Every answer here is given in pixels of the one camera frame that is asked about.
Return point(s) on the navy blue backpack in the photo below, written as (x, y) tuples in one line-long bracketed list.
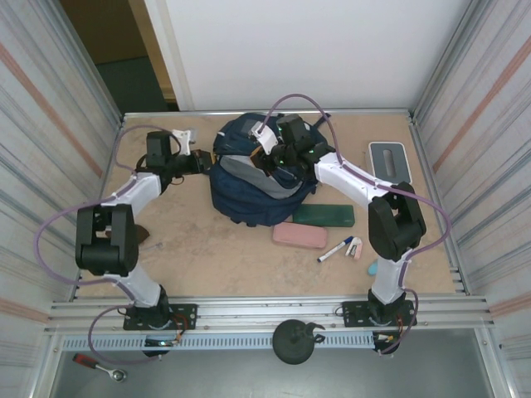
[(249, 207)]

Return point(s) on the green pencil case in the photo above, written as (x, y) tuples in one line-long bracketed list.
[(327, 215)]

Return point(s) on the pink pencil case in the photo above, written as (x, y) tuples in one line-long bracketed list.
[(298, 235)]

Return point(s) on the white marker blue cap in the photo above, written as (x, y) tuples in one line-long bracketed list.
[(332, 250)]

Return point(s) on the small pink white stapler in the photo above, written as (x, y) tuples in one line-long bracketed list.
[(354, 248)]

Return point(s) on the teal correction tape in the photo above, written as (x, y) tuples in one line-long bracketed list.
[(372, 268)]

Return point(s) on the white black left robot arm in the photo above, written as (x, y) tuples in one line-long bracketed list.
[(141, 286)]

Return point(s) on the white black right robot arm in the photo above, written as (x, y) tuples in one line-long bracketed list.
[(390, 282)]

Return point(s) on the white box grey slotted lid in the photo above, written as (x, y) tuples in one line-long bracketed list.
[(400, 161)]

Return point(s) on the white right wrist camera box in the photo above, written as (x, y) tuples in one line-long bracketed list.
[(263, 139)]

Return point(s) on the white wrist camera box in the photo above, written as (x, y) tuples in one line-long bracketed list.
[(263, 139), (184, 139)]

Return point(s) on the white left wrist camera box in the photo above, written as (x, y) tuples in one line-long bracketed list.
[(184, 139)]

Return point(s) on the white door frame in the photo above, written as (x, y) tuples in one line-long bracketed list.
[(170, 54)]

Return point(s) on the aluminium front rail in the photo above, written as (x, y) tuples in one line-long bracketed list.
[(265, 309)]

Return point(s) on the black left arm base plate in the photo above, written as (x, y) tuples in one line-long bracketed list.
[(184, 315)]

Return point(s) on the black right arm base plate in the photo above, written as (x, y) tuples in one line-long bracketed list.
[(352, 313)]

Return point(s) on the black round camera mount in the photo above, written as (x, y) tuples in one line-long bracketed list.
[(292, 342)]

